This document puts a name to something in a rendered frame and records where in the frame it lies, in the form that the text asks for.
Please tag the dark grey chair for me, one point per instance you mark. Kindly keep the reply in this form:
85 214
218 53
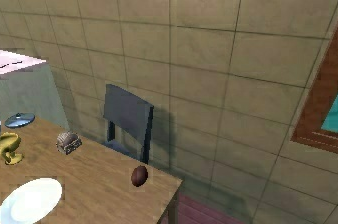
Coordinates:
128 113

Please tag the brown potato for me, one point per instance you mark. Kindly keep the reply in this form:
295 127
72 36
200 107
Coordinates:
139 176

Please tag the brown wooden table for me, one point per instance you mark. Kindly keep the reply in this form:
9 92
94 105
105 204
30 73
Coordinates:
93 173

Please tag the brown napkin holder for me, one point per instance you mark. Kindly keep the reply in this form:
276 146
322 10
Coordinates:
68 142

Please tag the grey pan lid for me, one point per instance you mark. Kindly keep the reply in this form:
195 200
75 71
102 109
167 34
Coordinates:
19 120

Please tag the white plate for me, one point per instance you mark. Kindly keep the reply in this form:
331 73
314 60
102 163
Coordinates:
30 201

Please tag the yellow stemmed cup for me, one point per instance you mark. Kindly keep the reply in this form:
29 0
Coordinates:
6 145

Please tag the brown framed window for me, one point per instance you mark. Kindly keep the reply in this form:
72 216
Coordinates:
337 100

